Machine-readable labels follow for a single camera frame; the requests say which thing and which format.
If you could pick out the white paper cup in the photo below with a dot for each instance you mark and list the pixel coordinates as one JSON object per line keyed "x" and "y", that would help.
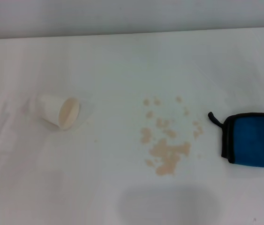
{"x": 52, "y": 109}

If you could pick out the blue rag with black trim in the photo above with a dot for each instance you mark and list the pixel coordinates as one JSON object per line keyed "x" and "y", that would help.
{"x": 253, "y": 140}

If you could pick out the brown water stain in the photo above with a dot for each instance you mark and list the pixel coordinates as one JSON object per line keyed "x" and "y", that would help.
{"x": 162, "y": 148}

